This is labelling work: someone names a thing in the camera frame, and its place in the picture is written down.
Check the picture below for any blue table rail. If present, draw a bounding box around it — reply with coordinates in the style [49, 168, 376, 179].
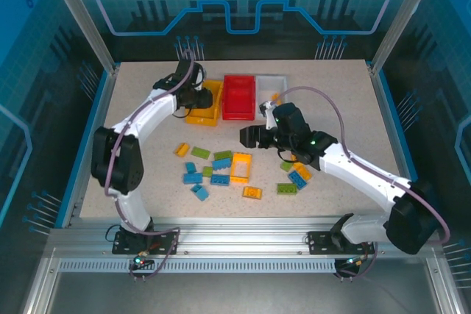
[375, 67, 419, 182]
[54, 65, 121, 229]

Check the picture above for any thin black cable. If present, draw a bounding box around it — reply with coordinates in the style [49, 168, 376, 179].
[105, 224, 121, 246]

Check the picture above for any aluminium corner post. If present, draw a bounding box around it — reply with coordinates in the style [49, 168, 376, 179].
[369, 0, 439, 76]
[40, 0, 119, 76]

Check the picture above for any aluminium front rail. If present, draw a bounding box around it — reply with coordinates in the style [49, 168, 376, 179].
[47, 216, 445, 258]

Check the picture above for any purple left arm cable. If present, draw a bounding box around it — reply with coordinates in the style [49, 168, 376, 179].
[104, 49, 196, 280]

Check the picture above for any white plastic bin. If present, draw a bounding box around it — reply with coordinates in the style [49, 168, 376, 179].
[255, 74, 288, 110]

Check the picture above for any aluminium right corner post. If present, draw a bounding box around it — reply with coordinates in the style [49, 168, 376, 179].
[369, 0, 439, 76]

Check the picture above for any blue right table rail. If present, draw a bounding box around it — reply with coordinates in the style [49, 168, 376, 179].
[375, 67, 419, 182]

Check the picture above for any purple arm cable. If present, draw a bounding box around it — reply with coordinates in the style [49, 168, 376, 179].
[274, 85, 450, 279]
[104, 49, 196, 280]

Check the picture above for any aluminium lower frame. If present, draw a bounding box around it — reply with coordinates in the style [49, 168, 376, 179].
[20, 247, 459, 314]

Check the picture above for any left power connector with LED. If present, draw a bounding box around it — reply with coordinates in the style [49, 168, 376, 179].
[134, 251, 155, 268]

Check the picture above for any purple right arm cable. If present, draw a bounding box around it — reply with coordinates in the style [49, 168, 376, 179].
[274, 85, 450, 279]

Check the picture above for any aluminium left corner post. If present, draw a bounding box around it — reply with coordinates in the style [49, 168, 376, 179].
[40, 0, 119, 76]

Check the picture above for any yellow plastic bin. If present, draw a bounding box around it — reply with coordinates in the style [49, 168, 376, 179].
[185, 79, 224, 127]

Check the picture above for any orange lego window frame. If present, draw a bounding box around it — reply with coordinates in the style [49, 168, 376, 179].
[230, 151, 253, 185]

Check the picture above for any power connector with led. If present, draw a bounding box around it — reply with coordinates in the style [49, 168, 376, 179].
[134, 251, 155, 268]
[344, 254, 369, 269]

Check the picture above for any slotted cable duct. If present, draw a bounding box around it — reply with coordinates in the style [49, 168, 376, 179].
[58, 258, 338, 274]

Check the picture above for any blue left table rail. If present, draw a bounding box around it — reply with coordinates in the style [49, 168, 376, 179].
[54, 65, 121, 229]

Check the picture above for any red plastic bin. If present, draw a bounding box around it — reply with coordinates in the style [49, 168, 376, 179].
[222, 74, 258, 122]

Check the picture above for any right power connector with LED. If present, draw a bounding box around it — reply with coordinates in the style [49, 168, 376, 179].
[344, 254, 369, 269]

